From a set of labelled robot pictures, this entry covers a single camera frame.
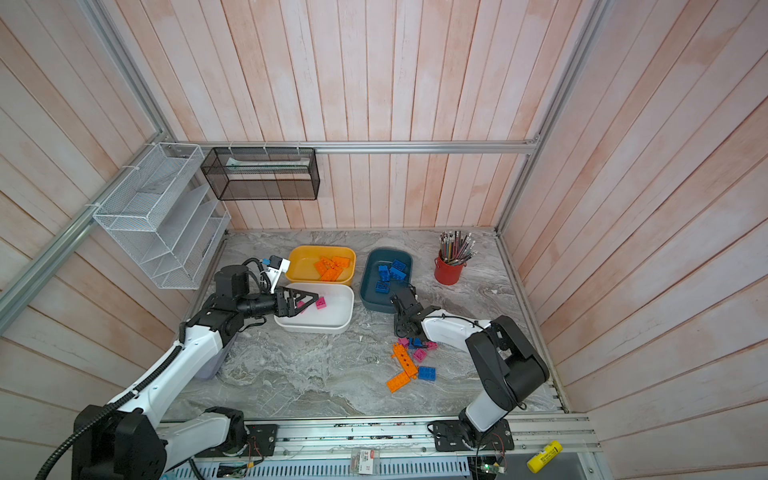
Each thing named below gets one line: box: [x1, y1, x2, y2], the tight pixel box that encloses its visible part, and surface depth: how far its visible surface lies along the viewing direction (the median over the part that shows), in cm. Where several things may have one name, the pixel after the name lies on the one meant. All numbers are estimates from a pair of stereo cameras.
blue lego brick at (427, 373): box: [418, 366, 437, 381], surface depth 84 cm
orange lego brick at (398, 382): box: [386, 371, 410, 393], surface depth 83 cm
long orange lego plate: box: [392, 342, 418, 378], surface depth 87 cm
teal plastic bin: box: [360, 248, 413, 314], surface depth 106 cm
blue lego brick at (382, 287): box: [375, 280, 391, 294], surface depth 103 cm
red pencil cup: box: [434, 256, 464, 286], surface depth 105 cm
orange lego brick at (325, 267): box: [314, 256, 336, 279], surface depth 109 cm
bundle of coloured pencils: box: [439, 230, 478, 265], surface depth 99 cm
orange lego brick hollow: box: [321, 267, 343, 282], surface depth 106 cm
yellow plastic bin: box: [285, 245, 357, 283], surface depth 109 cm
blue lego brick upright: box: [378, 265, 391, 282], surface depth 104 cm
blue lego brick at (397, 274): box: [389, 267, 407, 281], surface depth 106 cm
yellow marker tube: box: [527, 440, 563, 474], surface depth 71 cm
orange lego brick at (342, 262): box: [332, 256, 350, 268], surface depth 109 cm
